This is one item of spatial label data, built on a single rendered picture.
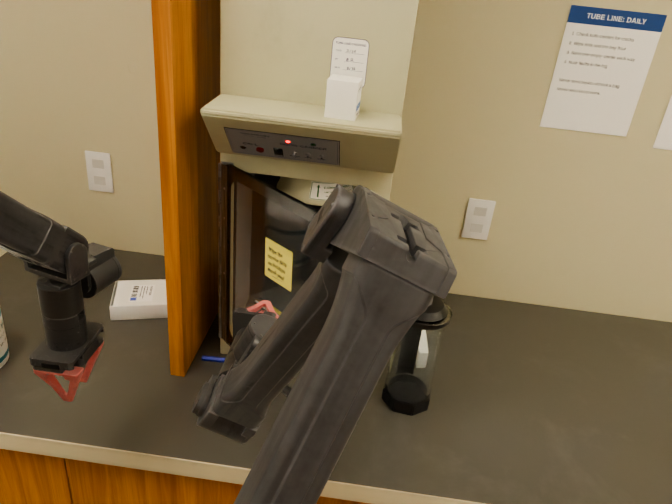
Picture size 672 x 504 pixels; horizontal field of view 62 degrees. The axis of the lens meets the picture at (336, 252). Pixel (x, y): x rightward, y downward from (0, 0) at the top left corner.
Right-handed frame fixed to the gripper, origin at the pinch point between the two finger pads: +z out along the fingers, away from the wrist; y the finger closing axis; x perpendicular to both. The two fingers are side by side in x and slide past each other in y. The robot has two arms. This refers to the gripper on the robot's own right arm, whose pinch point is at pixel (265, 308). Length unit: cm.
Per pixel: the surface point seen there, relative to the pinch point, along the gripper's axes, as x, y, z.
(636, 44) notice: -71, 42, 62
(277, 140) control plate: 1.2, 26.1, 11.1
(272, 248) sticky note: 0.4, 8.2, 6.6
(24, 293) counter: 66, -27, 30
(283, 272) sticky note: -2.1, 5.0, 4.3
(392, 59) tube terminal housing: -15.9, 39.7, 19.3
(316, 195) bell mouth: -5.0, 13.2, 20.6
